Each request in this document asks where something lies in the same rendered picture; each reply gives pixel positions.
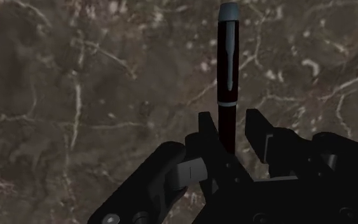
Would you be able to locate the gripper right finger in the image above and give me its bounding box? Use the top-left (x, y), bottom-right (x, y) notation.
top-left (244, 108), bottom-right (358, 224)

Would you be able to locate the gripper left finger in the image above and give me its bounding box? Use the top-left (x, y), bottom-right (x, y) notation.
top-left (86, 111), bottom-right (226, 224)

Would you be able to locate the black pen with grey cap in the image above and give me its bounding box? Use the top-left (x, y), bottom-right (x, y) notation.
top-left (217, 2), bottom-right (240, 156)

